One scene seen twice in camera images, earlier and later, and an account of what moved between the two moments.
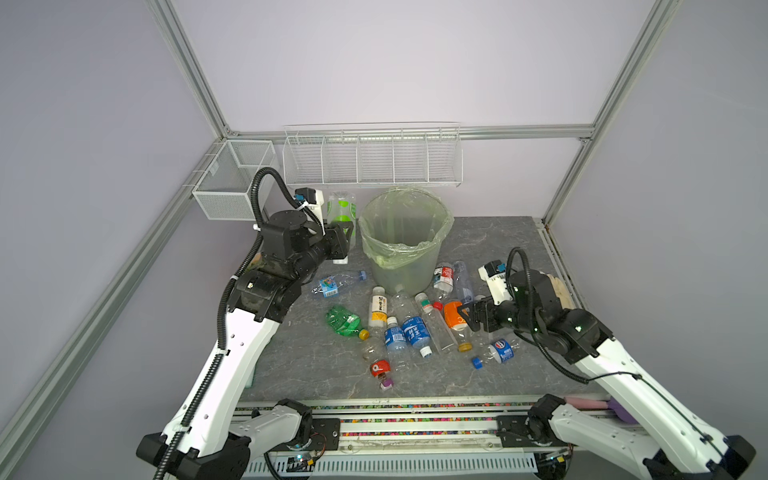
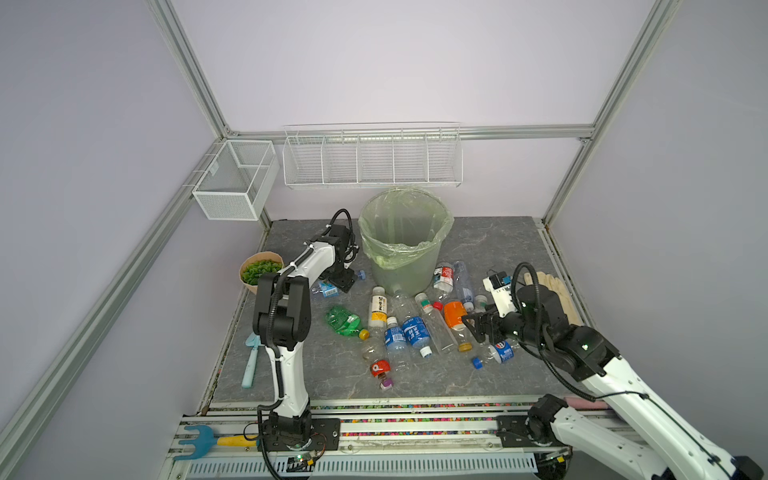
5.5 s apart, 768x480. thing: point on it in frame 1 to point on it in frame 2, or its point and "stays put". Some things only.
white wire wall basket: [373, 155] stays put
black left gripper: [338, 241] to [345, 282]
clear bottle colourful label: [329, 286] stays put
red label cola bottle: [443, 279] stays put
